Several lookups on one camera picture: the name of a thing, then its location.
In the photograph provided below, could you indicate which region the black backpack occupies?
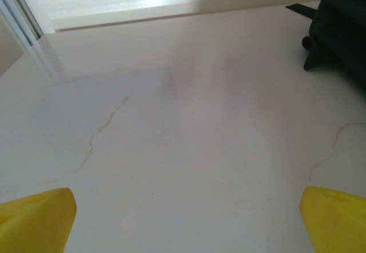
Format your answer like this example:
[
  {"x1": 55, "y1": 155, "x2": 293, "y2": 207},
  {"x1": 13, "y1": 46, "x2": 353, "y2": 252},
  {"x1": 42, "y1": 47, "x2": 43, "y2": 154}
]
[{"x1": 285, "y1": 0, "x2": 366, "y2": 94}]

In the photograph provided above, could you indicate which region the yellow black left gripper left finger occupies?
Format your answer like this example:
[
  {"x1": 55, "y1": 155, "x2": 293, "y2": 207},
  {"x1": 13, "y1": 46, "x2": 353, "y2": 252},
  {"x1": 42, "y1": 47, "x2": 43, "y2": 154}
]
[{"x1": 0, "y1": 187, "x2": 78, "y2": 253}]

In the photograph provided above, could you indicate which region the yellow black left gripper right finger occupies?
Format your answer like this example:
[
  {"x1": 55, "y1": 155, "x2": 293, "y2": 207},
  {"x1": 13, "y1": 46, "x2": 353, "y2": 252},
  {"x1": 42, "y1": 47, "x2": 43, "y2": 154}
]
[{"x1": 299, "y1": 186, "x2": 366, "y2": 253}]

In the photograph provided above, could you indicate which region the aluminium frame post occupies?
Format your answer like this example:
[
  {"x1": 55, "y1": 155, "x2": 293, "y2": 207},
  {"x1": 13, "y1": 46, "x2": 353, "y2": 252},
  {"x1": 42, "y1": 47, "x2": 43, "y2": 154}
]
[{"x1": 0, "y1": 0, "x2": 62, "y2": 85}]

